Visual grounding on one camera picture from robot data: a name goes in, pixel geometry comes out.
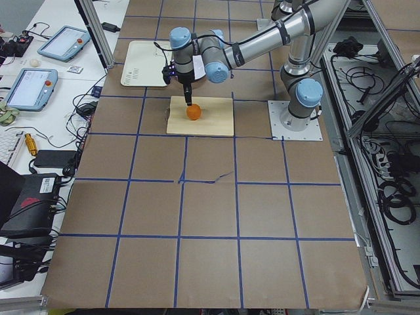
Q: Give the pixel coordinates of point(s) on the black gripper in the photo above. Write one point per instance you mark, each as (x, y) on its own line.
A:
(186, 79)

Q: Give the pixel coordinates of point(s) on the orange fruit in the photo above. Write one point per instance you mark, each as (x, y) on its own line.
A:
(193, 112)

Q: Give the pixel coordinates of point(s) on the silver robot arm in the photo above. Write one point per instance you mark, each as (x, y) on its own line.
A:
(297, 30)

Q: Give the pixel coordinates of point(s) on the cream bear tray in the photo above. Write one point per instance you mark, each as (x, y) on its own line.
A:
(144, 64)

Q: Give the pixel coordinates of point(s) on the bamboo cutting board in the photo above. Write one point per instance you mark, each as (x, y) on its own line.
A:
(217, 117)

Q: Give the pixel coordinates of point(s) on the black power adapter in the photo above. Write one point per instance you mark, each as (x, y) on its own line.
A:
(87, 109)

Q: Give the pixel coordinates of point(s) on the far teach pendant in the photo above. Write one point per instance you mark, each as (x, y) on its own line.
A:
(65, 44)

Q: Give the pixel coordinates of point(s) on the teach pendant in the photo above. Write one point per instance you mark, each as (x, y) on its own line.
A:
(32, 89)
(65, 44)

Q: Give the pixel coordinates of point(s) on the black flat power brick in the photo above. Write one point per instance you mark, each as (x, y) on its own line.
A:
(54, 158)

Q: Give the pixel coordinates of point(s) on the near teach pendant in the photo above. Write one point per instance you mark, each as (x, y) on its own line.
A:
(32, 89)

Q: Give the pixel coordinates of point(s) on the yellow metal connector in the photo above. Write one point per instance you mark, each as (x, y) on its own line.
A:
(30, 144)

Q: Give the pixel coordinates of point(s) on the white keyboard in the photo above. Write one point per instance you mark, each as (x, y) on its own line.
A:
(11, 142)

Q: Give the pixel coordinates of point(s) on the black electronics box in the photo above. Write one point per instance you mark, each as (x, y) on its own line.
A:
(27, 204)

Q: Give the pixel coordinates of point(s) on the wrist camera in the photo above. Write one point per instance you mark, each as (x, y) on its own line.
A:
(168, 72)

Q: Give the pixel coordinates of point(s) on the aluminium frame post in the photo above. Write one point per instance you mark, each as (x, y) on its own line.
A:
(92, 23)

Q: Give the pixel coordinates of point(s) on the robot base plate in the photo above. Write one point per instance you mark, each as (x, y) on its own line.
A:
(286, 127)

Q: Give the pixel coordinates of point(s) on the aluminium side frame rack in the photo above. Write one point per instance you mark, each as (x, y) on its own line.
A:
(372, 70)

